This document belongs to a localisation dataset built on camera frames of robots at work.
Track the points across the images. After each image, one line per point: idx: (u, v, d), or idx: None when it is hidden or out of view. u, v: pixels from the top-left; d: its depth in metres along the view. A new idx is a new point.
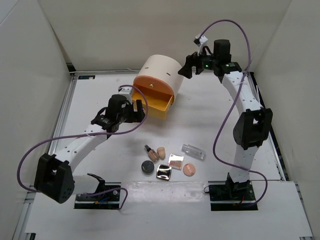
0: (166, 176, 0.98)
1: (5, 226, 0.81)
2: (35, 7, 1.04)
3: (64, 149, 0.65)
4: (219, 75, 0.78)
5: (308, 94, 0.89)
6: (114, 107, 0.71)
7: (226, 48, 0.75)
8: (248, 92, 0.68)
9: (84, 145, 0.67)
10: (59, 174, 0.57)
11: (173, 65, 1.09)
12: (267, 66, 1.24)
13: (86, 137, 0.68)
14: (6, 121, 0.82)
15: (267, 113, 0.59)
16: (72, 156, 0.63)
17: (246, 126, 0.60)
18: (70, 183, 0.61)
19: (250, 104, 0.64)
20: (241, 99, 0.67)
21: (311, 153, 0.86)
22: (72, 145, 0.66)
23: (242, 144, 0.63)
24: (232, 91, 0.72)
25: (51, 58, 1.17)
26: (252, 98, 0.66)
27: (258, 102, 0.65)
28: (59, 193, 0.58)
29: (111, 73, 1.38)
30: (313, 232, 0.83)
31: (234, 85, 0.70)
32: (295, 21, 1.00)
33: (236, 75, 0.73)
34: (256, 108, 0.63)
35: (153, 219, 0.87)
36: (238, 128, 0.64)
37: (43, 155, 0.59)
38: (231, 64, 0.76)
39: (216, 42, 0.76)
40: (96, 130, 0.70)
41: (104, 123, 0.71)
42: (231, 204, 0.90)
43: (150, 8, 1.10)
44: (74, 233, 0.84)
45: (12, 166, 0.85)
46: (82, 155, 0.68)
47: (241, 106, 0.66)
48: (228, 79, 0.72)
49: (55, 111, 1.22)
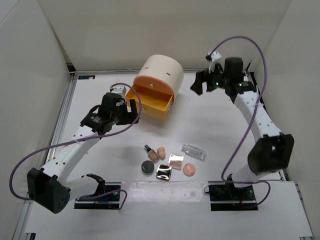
0: (166, 176, 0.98)
1: (5, 226, 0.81)
2: (34, 6, 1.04)
3: (52, 161, 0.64)
4: (232, 94, 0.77)
5: (308, 95, 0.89)
6: (109, 103, 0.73)
7: (238, 66, 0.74)
8: (264, 115, 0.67)
9: (73, 153, 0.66)
10: (49, 188, 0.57)
11: (172, 65, 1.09)
12: (267, 66, 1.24)
13: (75, 143, 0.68)
14: (6, 121, 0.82)
15: (287, 139, 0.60)
16: (60, 168, 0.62)
17: (263, 151, 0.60)
18: (65, 193, 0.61)
19: (267, 129, 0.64)
20: (257, 123, 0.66)
21: (311, 154, 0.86)
22: (60, 155, 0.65)
23: (257, 170, 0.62)
24: (247, 113, 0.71)
25: (50, 58, 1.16)
26: (270, 122, 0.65)
27: (276, 126, 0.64)
28: (52, 205, 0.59)
29: (111, 73, 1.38)
30: (313, 232, 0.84)
31: (248, 107, 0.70)
32: (296, 22, 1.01)
33: (250, 95, 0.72)
34: (275, 133, 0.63)
35: (153, 219, 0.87)
36: (254, 154, 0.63)
37: (30, 170, 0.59)
38: (244, 83, 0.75)
39: (227, 60, 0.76)
40: (86, 134, 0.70)
41: (95, 124, 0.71)
42: (231, 204, 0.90)
43: (150, 8, 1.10)
44: (75, 233, 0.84)
45: (12, 166, 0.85)
46: (73, 163, 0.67)
47: (257, 130, 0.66)
48: (242, 100, 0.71)
49: (55, 111, 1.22)
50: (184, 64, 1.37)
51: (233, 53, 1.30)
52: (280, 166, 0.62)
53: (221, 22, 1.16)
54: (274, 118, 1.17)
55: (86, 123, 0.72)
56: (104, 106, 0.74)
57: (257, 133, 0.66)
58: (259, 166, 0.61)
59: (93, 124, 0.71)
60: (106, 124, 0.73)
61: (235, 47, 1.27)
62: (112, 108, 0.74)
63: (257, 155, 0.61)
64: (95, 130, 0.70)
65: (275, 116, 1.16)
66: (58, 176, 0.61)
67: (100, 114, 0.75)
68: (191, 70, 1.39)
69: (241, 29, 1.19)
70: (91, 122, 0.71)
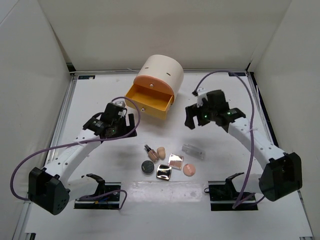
0: (166, 176, 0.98)
1: (5, 226, 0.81)
2: (34, 6, 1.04)
3: (54, 162, 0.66)
4: (223, 124, 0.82)
5: (308, 95, 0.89)
6: (112, 111, 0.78)
7: (221, 98, 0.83)
8: (262, 138, 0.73)
9: (76, 154, 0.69)
10: (51, 187, 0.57)
11: (172, 65, 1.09)
12: (267, 66, 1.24)
13: (77, 145, 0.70)
14: (6, 121, 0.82)
15: (293, 158, 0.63)
16: (63, 168, 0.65)
17: (276, 175, 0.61)
18: (65, 194, 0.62)
19: (271, 152, 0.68)
20: (258, 148, 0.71)
21: (311, 154, 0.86)
22: (62, 156, 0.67)
23: (275, 196, 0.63)
24: (244, 139, 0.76)
25: (51, 58, 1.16)
26: (270, 144, 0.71)
27: (277, 148, 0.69)
28: (52, 204, 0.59)
29: (111, 73, 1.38)
30: (313, 232, 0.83)
31: (243, 133, 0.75)
32: (296, 22, 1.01)
33: (242, 122, 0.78)
34: (280, 155, 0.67)
35: (153, 219, 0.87)
36: (266, 181, 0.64)
37: (33, 170, 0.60)
38: (232, 111, 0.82)
39: (208, 94, 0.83)
40: (88, 137, 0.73)
41: (97, 127, 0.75)
42: (231, 205, 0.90)
43: (150, 8, 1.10)
44: (75, 233, 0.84)
45: (12, 166, 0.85)
46: (74, 165, 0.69)
47: (261, 155, 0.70)
48: (236, 128, 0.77)
49: (55, 111, 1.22)
50: (184, 64, 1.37)
51: (233, 53, 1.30)
52: (293, 187, 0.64)
53: (220, 22, 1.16)
54: (274, 118, 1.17)
55: (88, 127, 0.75)
56: (107, 113, 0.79)
57: (263, 159, 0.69)
58: (275, 191, 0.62)
59: (95, 128, 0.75)
60: (107, 128, 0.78)
61: (235, 47, 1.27)
62: (115, 117, 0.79)
63: (270, 180, 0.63)
64: (97, 134, 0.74)
65: (274, 116, 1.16)
66: (60, 175, 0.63)
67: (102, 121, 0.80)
68: (190, 70, 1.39)
69: (241, 29, 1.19)
70: (94, 126, 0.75)
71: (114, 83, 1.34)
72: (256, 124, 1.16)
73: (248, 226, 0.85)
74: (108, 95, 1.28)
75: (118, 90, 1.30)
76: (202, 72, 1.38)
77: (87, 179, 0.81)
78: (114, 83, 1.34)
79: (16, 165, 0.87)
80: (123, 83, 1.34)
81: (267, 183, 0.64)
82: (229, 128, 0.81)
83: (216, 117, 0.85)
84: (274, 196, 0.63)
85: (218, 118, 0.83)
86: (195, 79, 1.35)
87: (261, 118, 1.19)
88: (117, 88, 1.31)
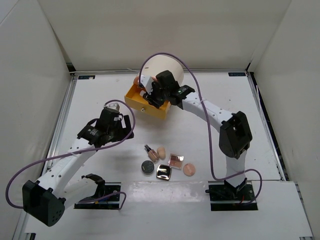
0: (166, 176, 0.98)
1: (5, 227, 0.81)
2: (34, 6, 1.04)
3: (48, 174, 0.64)
4: (177, 103, 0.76)
5: (308, 94, 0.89)
6: (108, 117, 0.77)
7: (170, 77, 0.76)
8: (213, 105, 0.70)
9: (70, 165, 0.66)
10: (44, 201, 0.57)
11: (172, 66, 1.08)
12: (267, 65, 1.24)
13: (71, 156, 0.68)
14: (6, 121, 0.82)
15: (241, 117, 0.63)
16: (56, 181, 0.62)
17: (230, 138, 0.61)
18: (60, 205, 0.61)
19: (221, 116, 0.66)
20: (211, 115, 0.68)
21: (311, 153, 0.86)
22: (56, 167, 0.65)
23: (235, 155, 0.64)
24: (198, 111, 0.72)
25: (50, 58, 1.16)
26: (220, 110, 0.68)
27: (226, 111, 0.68)
28: (47, 217, 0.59)
29: (111, 73, 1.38)
30: (313, 232, 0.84)
31: (196, 106, 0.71)
32: (296, 22, 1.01)
33: (193, 96, 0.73)
34: (228, 117, 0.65)
35: (153, 219, 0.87)
36: (225, 143, 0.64)
37: (25, 183, 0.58)
38: (182, 89, 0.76)
39: (158, 76, 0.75)
40: (82, 147, 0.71)
41: (91, 136, 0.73)
42: (231, 204, 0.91)
43: (151, 8, 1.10)
44: (75, 233, 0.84)
45: (12, 166, 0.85)
46: (69, 176, 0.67)
47: (214, 122, 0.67)
48: (188, 103, 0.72)
49: (55, 111, 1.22)
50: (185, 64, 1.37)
51: (233, 53, 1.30)
52: (248, 143, 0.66)
53: (221, 22, 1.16)
54: (274, 118, 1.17)
55: (83, 136, 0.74)
56: (102, 119, 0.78)
57: (217, 124, 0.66)
58: (235, 152, 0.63)
59: (90, 136, 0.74)
60: (103, 136, 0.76)
61: (234, 47, 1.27)
62: (110, 122, 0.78)
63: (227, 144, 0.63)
64: (92, 143, 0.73)
65: (275, 116, 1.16)
66: (53, 188, 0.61)
67: (97, 128, 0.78)
68: (191, 70, 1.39)
69: (241, 29, 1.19)
70: (88, 135, 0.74)
71: (114, 83, 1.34)
72: (256, 124, 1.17)
73: (247, 226, 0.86)
74: (108, 95, 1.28)
75: (117, 90, 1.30)
76: (202, 72, 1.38)
77: (86, 181, 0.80)
78: (114, 83, 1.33)
79: (16, 165, 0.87)
80: (123, 83, 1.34)
81: (225, 144, 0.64)
82: (184, 107, 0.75)
83: (169, 98, 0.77)
84: (234, 154, 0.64)
85: (172, 98, 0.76)
86: (195, 78, 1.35)
87: (261, 118, 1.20)
88: (117, 88, 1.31)
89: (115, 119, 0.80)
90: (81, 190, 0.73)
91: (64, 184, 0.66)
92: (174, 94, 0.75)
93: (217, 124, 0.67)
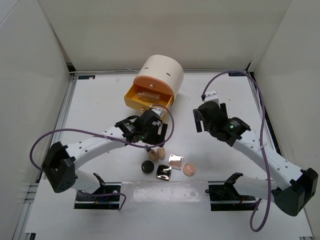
0: (166, 176, 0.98)
1: (4, 228, 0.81)
2: (34, 6, 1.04)
3: (76, 145, 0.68)
4: (227, 138, 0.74)
5: (308, 95, 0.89)
6: (147, 118, 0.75)
7: (218, 109, 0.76)
8: (275, 155, 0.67)
9: (98, 146, 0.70)
10: (63, 164, 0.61)
11: (172, 65, 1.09)
12: (267, 65, 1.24)
13: (103, 138, 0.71)
14: (7, 121, 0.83)
15: (313, 177, 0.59)
16: (81, 153, 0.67)
17: (298, 202, 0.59)
18: (72, 177, 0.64)
19: (289, 172, 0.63)
20: (275, 168, 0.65)
21: (311, 153, 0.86)
22: (86, 142, 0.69)
23: (295, 214, 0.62)
24: (256, 157, 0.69)
25: (51, 59, 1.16)
26: (286, 162, 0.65)
27: (293, 164, 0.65)
28: (57, 181, 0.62)
29: (111, 73, 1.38)
30: (313, 232, 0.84)
31: (255, 151, 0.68)
32: (296, 22, 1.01)
33: (249, 137, 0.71)
34: (297, 174, 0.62)
35: (153, 218, 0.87)
36: (288, 202, 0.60)
37: (55, 144, 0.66)
38: (234, 123, 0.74)
39: (202, 108, 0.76)
40: (115, 135, 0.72)
41: (127, 130, 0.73)
42: (231, 204, 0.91)
43: (151, 8, 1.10)
44: (74, 233, 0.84)
45: (12, 167, 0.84)
46: (94, 154, 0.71)
47: (278, 176, 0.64)
48: (244, 145, 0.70)
49: (55, 111, 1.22)
50: (185, 64, 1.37)
51: (233, 53, 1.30)
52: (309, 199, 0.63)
53: (221, 22, 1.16)
54: (274, 118, 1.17)
55: (120, 126, 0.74)
56: (142, 119, 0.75)
57: (280, 180, 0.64)
58: (296, 212, 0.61)
59: (125, 130, 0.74)
60: (136, 135, 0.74)
61: (234, 47, 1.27)
62: (147, 124, 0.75)
63: (291, 204, 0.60)
64: (126, 136, 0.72)
65: (275, 116, 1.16)
66: (76, 158, 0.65)
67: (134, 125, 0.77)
68: (191, 70, 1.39)
69: (241, 29, 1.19)
70: (125, 127, 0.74)
71: (115, 83, 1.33)
72: (256, 124, 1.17)
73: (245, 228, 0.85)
74: (109, 95, 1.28)
75: (118, 90, 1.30)
76: (202, 72, 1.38)
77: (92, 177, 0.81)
78: (114, 83, 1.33)
79: (16, 165, 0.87)
80: (123, 83, 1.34)
81: (286, 202, 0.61)
82: (235, 145, 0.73)
83: (217, 133, 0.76)
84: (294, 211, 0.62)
85: (220, 132, 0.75)
86: (196, 79, 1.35)
87: (261, 118, 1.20)
88: (117, 88, 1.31)
89: (153, 123, 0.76)
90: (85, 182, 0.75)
91: (85, 160, 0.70)
92: (223, 129, 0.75)
93: (282, 181, 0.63)
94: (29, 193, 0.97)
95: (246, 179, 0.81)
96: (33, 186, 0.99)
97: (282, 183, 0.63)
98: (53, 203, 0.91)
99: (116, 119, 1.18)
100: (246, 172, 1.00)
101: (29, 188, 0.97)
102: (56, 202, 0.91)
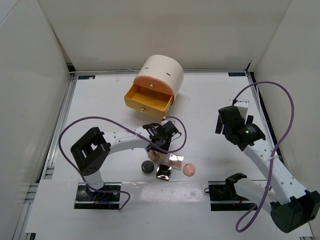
0: (166, 176, 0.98)
1: (4, 228, 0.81)
2: (34, 6, 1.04)
3: (111, 134, 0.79)
4: (239, 142, 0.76)
5: (308, 95, 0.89)
6: (169, 127, 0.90)
7: (235, 113, 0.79)
8: (283, 169, 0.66)
9: (128, 140, 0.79)
10: (99, 148, 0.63)
11: (173, 65, 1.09)
12: (267, 65, 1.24)
13: (133, 134, 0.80)
14: (7, 121, 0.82)
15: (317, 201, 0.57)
16: (115, 142, 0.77)
17: (294, 220, 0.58)
18: (100, 162, 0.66)
19: (292, 189, 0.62)
20: (278, 182, 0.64)
21: (311, 153, 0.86)
22: (120, 134, 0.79)
23: (287, 230, 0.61)
24: (263, 167, 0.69)
25: (51, 59, 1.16)
26: (291, 179, 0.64)
27: (299, 183, 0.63)
28: (87, 164, 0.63)
29: (111, 73, 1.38)
30: (313, 232, 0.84)
31: (263, 159, 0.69)
32: (296, 22, 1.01)
33: (262, 145, 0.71)
34: (300, 194, 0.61)
35: (153, 218, 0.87)
36: (282, 216, 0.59)
37: (93, 128, 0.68)
38: (250, 129, 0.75)
39: (221, 110, 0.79)
40: (144, 135, 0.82)
41: (153, 132, 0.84)
42: (231, 204, 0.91)
43: (150, 8, 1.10)
44: (74, 234, 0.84)
45: (11, 167, 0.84)
46: (121, 147, 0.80)
47: (280, 190, 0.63)
48: (254, 152, 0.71)
49: (55, 111, 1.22)
50: (184, 64, 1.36)
51: (233, 53, 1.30)
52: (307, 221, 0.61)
53: (221, 22, 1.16)
54: (274, 118, 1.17)
55: (147, 127, 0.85)
56: (164, 127, 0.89)
57: (281, 194, 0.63)
58: (289, 229, 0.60)
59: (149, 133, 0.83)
60: (159, 139, 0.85)
61: (234, 47, 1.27)
62: (168, 133, 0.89)
63: (286, 220, 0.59)
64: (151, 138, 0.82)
65: (275, 116, 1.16)
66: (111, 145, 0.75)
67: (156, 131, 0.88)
68: (191, 70, 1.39)
69: (241, 29, 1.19)
70: (151, 129, 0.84)
71: (115, 83, 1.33)
72: (256, 124, 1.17)
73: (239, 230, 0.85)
74: (109, 94, 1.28)
75: (118, 90, 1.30)
76: (202, 72, 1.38)
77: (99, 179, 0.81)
78: (114, 83, 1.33)
79: (15, 165, 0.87)
80: (123, 83, 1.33)
81: (280, 216, 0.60)
82: (245, 149, 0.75)
83: (231, 135, 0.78)
84: (287, 228, 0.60)
85: (234, 134, 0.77)
86: (195, 79, 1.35)
87: (261, 118, 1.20)
88: (117, 88, 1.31)
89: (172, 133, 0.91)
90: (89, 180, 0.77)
91: (115, 148, 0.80)
92: (237, 132, 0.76)
93: (283, 196, 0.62)
94: (29, 193, 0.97)
95: (249, 182, 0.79)
96: (33, 186, 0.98)
97: (282, 197, 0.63)
98: (53, 203, 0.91)
99: (116, 119, 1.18)
100: (246, 172, 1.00)
101: (29, 188, 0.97)
102: (55, 202, 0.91)
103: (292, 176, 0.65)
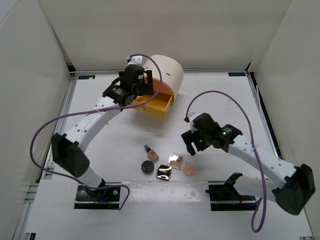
0: (166, 176, 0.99)
1: (4, 228, 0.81)
2: (34, 6, 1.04)
3: (74, 129, 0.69)
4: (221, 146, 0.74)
5: (308, 94, 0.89)
6: (131, 76, 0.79)
7: (208, 119, 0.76)
8: (268, 154, 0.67)
9: (94, 122, 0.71)
10: (71, 152, 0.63)
11: (173, 65, 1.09)
12: (267, 65, 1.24)
13: (96, 113, 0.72)
14: (7, 121, 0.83)
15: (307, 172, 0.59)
16: (82, 134, 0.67)
17: (297, 198, 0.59)
18: (84, 159, 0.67)
19: (283, 170, 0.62)
20: (268, 167, 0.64)
21: (311, 153, 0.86)
22: (82, 123, 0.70)
23: (297, 212, 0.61)
24: (250, 159, 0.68)
25: (51, 58, 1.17)
26: (278, 160, 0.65)
27: (286, 161, 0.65)
28: (74, 167, 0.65)
29: (111, 73, 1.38)
30: (313, 232, 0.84)
31: (247, 153, 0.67)
32: (296, 22, 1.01)
33: (241, 140, 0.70)
34: (291, 172, 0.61)
35: (153, 219, 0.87)
36: (286, 198, 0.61)
37: (54, 136, 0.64)
38: (227, 130, 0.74)
39: (195, 119, 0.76)
40: (107, 104, 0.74)
41: (116, 95, 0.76)
42: (231, 204, 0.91)
43: (150, 8, 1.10)
44: (74, 233, 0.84)
45: (11, 167, 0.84)
46: (94, 131, 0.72)
47: (272, 174, 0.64)
48: (238, 149, 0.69)
49: (55, 111, 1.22)
50: (185, 64, 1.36)
51: (233, 53, 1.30)
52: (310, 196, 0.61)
53: (221, 22, 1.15)
54: (274, 118, 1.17)
55: (108, 95, 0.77)
56: (126, 78, 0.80)
57: (275, 178, 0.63)
58: (298, 210, 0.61)
59: (114, 95, 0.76)
60: (127, 96, 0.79)
61: (234, 46, 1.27)
62: (134, 81, 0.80)
63: (291, 201, 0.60)
64: (117, 101, 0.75)
65: (275, 116, 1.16)
66: (79, 142, 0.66)
67: (121, 87, 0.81)
68: (191, 70, 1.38)
69: (241, 29, 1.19)
70: (114, 94, 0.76)
71: None
72: (256, 123, 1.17)
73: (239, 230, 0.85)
74: None
75: None
76: (202, 72, 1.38)
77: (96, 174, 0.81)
78: None
79: (15, 165, 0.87)
80: None
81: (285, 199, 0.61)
82: (229, 150, 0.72)
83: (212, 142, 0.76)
84: (296, 209, 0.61)
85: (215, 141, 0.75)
86: (196, 79, 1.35)
87: (261, 118, 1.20)
88: None
89: (139, 78, 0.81)
90: (88, 180, 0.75)
91: (89, 138, 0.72)
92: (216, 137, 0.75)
93: (277, 178, 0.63)
94: (29, 192, 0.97)
95: (246, 179, 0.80)
96: (33, 186, 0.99)
97: (277, 180, 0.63)
98: (53, 203, 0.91)
99: (116, 119, 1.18)
100: (246, 172, 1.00)
101: (29, 188, 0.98)
102: (55, 202, 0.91)
103: (278, 158, 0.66)
